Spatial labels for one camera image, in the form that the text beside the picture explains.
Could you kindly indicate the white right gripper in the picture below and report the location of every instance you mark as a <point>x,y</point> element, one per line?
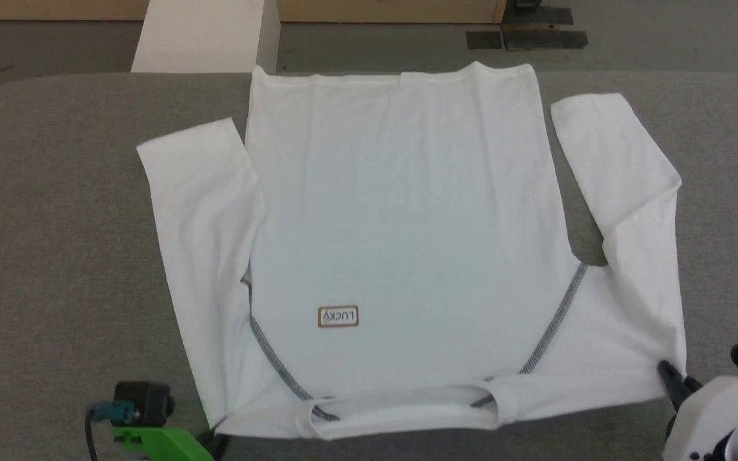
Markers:
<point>708,422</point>

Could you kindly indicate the white rectangular pillar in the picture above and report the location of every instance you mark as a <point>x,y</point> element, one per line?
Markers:
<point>205,35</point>

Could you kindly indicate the grey fabric sofa surface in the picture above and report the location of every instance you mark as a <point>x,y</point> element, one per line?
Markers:
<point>55,256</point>

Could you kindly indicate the small black floor mat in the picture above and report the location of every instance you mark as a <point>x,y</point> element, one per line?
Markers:
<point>484,40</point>

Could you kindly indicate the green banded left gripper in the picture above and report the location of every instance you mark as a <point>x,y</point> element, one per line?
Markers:
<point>161,443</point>

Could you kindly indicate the white long-sleeve shirt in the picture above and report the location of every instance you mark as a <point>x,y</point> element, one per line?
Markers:
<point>407,224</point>

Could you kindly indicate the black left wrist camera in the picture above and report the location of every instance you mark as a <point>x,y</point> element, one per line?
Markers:
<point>145,400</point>

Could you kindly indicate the long black floor mat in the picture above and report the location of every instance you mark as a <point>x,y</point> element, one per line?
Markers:
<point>545,39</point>

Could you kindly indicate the wooden frame mesh fence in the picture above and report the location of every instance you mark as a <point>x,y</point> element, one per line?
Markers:
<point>375,9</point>

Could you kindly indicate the dark floor mat by fence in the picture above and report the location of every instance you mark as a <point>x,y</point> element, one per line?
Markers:
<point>539,16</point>

